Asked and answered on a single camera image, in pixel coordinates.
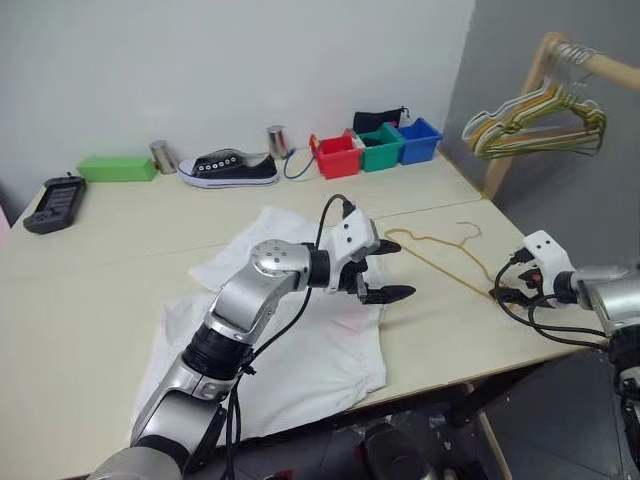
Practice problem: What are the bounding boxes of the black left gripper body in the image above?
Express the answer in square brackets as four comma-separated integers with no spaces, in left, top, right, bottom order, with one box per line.
[336,249,381,302]

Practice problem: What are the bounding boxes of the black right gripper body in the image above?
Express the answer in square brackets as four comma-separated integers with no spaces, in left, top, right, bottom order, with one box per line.
[517,268,546,297]

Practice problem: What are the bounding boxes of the white shorts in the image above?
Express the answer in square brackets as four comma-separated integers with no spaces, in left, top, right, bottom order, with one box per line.
[130,204,389,441]

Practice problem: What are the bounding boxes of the green plastic bin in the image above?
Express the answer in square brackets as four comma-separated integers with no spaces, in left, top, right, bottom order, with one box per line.
[355,122,405,173]

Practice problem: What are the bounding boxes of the red plastic bin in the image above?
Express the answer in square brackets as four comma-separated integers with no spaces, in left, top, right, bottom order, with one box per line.
[308,128,362,180]

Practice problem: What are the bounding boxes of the blue plastic bin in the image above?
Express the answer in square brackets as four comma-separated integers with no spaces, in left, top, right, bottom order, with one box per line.
[397,117,444,165]

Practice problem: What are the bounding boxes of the black table brace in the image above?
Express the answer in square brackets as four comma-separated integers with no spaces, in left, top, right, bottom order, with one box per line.
[449,372,521,429]

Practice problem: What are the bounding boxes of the wooden table leg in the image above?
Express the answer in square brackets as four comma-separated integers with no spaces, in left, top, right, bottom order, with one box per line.
[462,382,512,480]

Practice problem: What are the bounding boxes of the silver metal can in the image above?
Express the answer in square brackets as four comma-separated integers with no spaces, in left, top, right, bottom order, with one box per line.
[265,124,291,161]
[148,140,180,175]

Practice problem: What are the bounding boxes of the black and white sneaker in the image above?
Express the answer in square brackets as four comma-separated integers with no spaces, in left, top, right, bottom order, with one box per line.
[177,147,280,190]

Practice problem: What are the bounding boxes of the dark rounded shape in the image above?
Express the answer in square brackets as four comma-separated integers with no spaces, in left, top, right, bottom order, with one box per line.
[349,422,436,480]

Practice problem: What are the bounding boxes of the green rectangular box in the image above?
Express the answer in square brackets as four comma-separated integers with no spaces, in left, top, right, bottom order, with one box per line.
[76,154,156,183]

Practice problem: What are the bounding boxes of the black handheld controller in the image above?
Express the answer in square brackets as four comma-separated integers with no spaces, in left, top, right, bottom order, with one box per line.
[23,172,89,235]

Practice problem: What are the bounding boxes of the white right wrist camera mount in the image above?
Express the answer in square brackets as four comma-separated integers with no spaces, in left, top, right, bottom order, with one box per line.
[522,230,574,301]

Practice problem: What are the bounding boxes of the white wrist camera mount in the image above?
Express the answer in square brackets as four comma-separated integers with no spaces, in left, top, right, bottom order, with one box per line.
[522,230,574,301]
[319,208,385,294]

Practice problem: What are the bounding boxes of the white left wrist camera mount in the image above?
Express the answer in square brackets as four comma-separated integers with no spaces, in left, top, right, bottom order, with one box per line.
[319,208,385,294]

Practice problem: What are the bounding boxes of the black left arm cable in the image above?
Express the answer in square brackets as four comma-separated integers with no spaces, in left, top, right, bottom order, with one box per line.
[224,193,357,480]

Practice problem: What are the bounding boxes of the black drawstring pouch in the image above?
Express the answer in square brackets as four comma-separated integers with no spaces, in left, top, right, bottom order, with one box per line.
[352,105,410,135]

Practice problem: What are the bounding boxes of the blue cable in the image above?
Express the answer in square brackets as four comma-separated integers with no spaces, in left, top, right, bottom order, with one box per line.
[283,146,319,180]

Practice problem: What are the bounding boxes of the white hanging wire hanger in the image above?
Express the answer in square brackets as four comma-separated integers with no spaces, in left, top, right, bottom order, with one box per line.
[460,42,601,151]

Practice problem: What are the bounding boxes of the green hanging wire hanger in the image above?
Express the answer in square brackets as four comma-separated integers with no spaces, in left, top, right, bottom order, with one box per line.
[479,47,609,161]

